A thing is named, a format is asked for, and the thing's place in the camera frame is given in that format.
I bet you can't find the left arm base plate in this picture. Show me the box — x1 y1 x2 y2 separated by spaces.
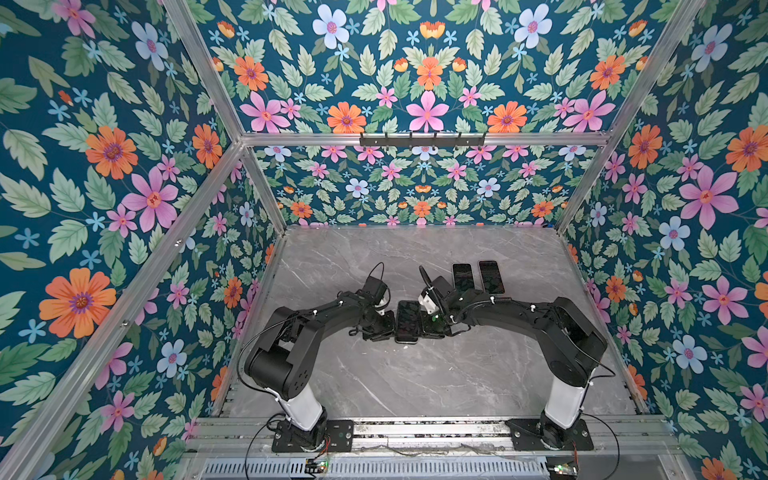
271 420 355 453

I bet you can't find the white ventilated cable duct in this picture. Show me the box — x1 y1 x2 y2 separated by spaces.
201 457 549 479

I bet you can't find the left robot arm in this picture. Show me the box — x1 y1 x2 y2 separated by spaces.
242 276 394 451

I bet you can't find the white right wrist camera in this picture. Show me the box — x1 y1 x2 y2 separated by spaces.
418 293 439 315

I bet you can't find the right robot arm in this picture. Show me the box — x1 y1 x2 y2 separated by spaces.
418 274 607 450

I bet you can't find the metal hook rail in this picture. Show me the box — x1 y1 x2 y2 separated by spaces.
359 132 486 149

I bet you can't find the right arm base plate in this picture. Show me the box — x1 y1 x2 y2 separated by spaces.
504 416 594 451

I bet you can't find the pink phone case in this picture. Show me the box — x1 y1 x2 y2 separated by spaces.
478 259 506 296

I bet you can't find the aluminium front rail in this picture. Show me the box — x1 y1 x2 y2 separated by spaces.
187 414 683 456

